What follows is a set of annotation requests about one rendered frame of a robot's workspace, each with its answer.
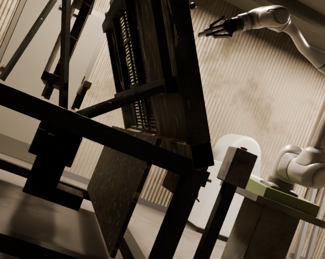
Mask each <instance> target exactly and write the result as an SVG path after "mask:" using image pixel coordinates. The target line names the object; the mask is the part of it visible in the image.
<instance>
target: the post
mask: <svg viewBox="0 0 325 259"><path fill-rule="evenodd" d="M236 189H237V186H234V185H232V184H229V183H227V182H224V181H223V183H222V186H221V188H220V191H219V193H218V196H217V198H216V201H215V203H214V206H213V208H212V211H211V213H210V216H209V219H208V221H207V224H206V227H205V229H204V232H203V234H202V237H201V240H200V242H199V244H198V247H197V250H196V252H195V255H194V257H193V259H210V256H211V254H212V251H213V249H214V246H215V243H216V240H217V239H218V235H219V233H220V230H221V228H222V225H223V223H224V220H225V217H226V215H227V212H228V210H229V207H230V205H231V202H232V199H233V197H234V194H235V192H236Z"/></svg>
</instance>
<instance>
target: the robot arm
mask: <svg viewBox="0 0 325 259"><path fill-rule="evenodd" d="M221 21H222V22H223V21H224V23H223V24H221V25H217V24H218V23H220V22H221ZM215 25H217V26H215ZM264 27H267V28H268V29H271V30H273V31H276V32H281V31H283V32H286V33H287V34H288V35H290V36H291V38H292V40H293V42H294V43H295V45H296V47H297V49H298V50H299V51H300V52H301V53H302V54H303V55H304V56H305V57H306V58H307V59H308V60H309V61H310V62H311V63H312V64H313V65H314V66H315V67H316V68H317V69H318V70H319V71H320V72H321V73H323V74H324V75H325V52H323V51H321V50H318V49H316V48H314V47H312V46H311V45H309V44H308V43H307V41H306V40H305V38H304V37H303V35H302V33H301V32H300V30H299V29H298V28H297V26H296V25H295V24H293V23H292V21H291V16H290V13H289V11H288V10H287V9H286V8H285V7H283V6H280V5H272V6H264V7H259V8H256V9H253V10H251V11H249V12H246V13H243V14H240V15H238V16H237V17H234V18H231V19H226V18H224V16H222V17H221V18H220V19H218V20H217V21H215V22H213V23H211V24H210V25H209V28H208V29H205V30H204V31H203V32H200V33H198V37H199V38H200V37H203V36H206V37H208V36H213V38H214V39H219V38H229V39H231V38H232V34H233V33H234V32H238V31H246V30H250V29H259V28H264ZM217 29H220V30H217ZM214 30H217V31H214ZM212 31H213V32H212ZM224 32H227V33H229V34H220V33H224ZM260 182H261V183H263V184H265V185H267V186H269V187H271V188H273V189H276V190H279V191H281V192H284V193H287V194H290V195H292V196H295V197H298V196H299V195H298V194H296V193H295V192H294V191H293V189H294V186H295V184H298V185H300V186H302V187H305V188H309V189H319V188H323V187H325V110H324V112H323V115H322V117H321V120H320V123H319V125H318V127H317V130H316V132H315V135H314V137H313V139H312V142H311V144H310V147H306V148H304V149H302V148H301V147H298V146H295V145H292V144H288V145H285V146H284V147H283V148H282V149H281V150H280V151H279V153H278V155H277V157H276V159H275V161H274V164H273V166H272V169H271V172H270V175H269V178H268V180H260Z"/></svg>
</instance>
